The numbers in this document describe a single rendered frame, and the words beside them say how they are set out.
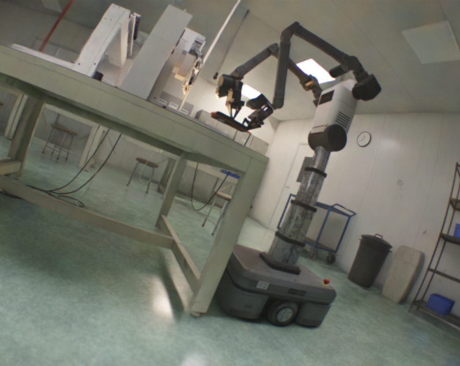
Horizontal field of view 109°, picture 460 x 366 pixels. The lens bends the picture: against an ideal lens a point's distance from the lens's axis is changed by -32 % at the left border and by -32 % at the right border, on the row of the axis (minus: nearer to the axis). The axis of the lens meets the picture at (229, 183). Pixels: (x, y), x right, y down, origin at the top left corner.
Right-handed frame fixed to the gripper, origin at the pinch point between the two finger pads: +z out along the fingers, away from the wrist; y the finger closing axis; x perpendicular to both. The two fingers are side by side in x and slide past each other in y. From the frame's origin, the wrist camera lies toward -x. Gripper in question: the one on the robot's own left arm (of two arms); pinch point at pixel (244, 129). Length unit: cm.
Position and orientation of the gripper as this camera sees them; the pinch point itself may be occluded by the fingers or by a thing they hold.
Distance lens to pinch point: 124.8
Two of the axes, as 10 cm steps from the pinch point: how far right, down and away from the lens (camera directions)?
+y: 4.3, 1.6, -8.9
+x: 5.3, 7.5, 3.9
